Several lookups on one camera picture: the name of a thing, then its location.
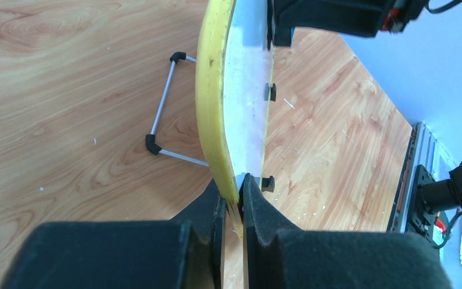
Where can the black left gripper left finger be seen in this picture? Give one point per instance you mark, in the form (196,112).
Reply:
(185,251)

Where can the yellow framed whiteboard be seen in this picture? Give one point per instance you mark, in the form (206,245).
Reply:
(234,75)

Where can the black whiteboard foot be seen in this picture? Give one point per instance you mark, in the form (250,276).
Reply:
(271,92)
(268,184)

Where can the right black whiteboard foot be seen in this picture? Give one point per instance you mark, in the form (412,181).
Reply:
(271,92)

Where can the left black whiteboard foot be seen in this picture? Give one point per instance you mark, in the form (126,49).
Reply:
(268,184)

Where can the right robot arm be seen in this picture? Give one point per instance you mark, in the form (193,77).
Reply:
(435,196)

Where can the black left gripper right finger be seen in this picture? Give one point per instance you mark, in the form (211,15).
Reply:
(279,254)

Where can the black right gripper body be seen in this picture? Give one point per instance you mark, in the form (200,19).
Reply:
(362,18)

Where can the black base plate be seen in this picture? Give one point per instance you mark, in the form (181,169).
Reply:
(417,170)

